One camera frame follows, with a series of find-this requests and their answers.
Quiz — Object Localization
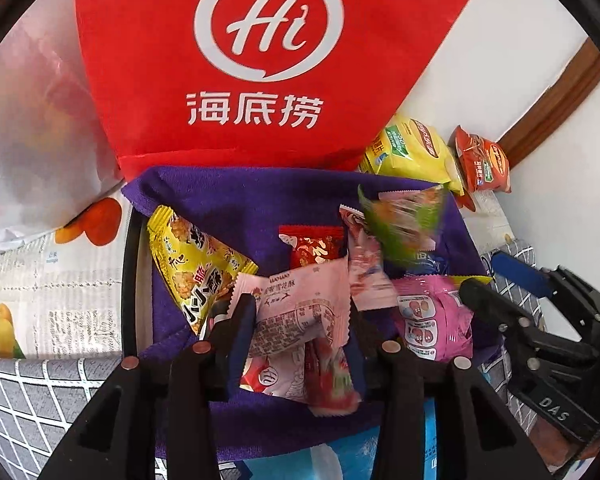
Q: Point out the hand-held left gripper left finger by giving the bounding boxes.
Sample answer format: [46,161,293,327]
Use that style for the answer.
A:
[37,292,258,480]

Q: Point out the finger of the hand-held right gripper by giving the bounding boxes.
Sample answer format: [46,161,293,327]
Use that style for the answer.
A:
[490,250,600,322]
[459,277,599,368]

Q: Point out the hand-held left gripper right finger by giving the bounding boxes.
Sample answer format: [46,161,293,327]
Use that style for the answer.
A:
[347,305,551,480]

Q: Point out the magenta snack packet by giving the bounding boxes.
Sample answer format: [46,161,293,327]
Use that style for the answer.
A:
[392,275,474,364]

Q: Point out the red white snack packet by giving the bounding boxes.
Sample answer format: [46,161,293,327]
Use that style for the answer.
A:
[239,339,362,415]

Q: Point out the blue candy packet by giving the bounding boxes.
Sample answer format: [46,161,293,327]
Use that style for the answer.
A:
[404,252,452,277]

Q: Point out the white strawberry snack packet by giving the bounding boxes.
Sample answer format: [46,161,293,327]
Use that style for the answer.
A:
[229,255,353,361]

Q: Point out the yellow snack packet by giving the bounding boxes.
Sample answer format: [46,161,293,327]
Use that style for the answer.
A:
[146,205,259,337]

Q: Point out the pink white snack packet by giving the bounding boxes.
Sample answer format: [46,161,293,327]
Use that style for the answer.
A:
[339,205,400,312]

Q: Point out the green snack packet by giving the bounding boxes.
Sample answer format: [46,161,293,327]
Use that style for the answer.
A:
[357,184,449,267]

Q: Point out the small red snack packet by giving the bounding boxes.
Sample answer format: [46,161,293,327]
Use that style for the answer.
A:
[278,225,347,272]

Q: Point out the purple cloth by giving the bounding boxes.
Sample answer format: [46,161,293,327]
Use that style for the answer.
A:
[121,165,507,463]

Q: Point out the blue tissue pack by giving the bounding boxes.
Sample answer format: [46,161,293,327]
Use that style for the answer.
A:
[240,399,438,480]

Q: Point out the orange chip bag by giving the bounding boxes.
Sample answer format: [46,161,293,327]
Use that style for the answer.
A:
[452,125,514,196]

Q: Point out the yellow chip bag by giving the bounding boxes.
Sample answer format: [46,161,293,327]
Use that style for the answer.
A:
[359,114,467,197]

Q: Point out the grey checked tablecloth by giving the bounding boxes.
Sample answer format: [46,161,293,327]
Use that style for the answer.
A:
[0,242,551,480]

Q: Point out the red paper bag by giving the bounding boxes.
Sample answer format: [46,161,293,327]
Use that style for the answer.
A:
[74,0,494,182]

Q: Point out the white plastic shopping bag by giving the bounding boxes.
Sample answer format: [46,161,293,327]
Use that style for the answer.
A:
[0,4,126,257]

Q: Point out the brown wooden door frame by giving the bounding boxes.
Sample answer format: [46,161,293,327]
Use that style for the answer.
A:
[497,37,600,172]

